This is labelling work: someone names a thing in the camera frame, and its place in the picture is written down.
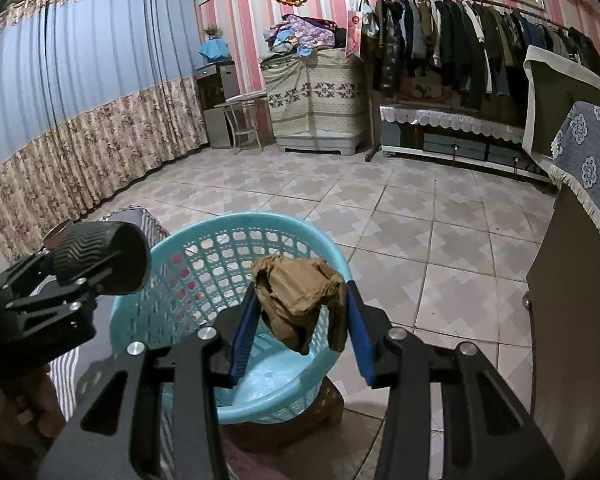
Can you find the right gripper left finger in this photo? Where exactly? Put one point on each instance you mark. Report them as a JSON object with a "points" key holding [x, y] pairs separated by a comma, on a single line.
{"points": [[115, 431]]}

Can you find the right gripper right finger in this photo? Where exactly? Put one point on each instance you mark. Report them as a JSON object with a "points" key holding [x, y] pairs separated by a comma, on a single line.
{"points": [[487, 432]]}

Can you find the grey striped table cloth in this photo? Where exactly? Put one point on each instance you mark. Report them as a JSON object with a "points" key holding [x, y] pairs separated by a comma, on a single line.
{"points": [[77, 371]]}

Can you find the dark wooden cabinet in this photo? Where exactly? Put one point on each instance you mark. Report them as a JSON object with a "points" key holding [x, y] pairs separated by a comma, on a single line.
{"points": [[564, 280]]}

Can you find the wooden stool under basket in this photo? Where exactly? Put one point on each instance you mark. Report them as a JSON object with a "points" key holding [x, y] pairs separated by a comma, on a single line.
{"points": [[326, 410]]}

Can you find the blue floral window curtain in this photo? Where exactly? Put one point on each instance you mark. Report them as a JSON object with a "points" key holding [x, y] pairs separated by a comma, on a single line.
{"points": [[94, 94]]}

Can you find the grey water dispenser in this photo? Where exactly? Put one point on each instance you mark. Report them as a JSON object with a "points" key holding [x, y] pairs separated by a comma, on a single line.
{"points": [[217, 82]]}

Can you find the low tv cabinet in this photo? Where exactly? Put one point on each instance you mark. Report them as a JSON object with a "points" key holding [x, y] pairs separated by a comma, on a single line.
{"points": [[458, 139]]}

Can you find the blue floral fringed cloth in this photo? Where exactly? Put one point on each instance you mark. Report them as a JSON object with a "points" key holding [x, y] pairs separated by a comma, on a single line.
{"points": [[576, 157]]}

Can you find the blue covered potted plant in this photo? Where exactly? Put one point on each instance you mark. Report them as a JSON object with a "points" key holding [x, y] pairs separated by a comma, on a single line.
{"points": [[214, 49]]}

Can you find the cloth covered cabinet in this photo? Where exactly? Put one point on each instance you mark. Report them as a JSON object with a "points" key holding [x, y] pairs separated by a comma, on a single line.
{"points": [[318, 103]]}

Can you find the pile of folded clothes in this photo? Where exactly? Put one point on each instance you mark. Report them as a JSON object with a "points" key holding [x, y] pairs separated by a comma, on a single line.
{"points": [[302, 36]]}

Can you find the hanging dark clothes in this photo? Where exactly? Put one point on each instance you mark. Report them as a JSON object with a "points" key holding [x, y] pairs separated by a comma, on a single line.
{"points": [[464, 55]]}

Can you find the pink hanging gift bag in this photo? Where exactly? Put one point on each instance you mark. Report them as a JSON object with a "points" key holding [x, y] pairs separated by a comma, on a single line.
{"points": [[354, 31]]}

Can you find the metal clothes rack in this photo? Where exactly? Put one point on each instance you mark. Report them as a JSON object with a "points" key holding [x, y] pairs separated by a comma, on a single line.
{"points": [[445, 77]]}

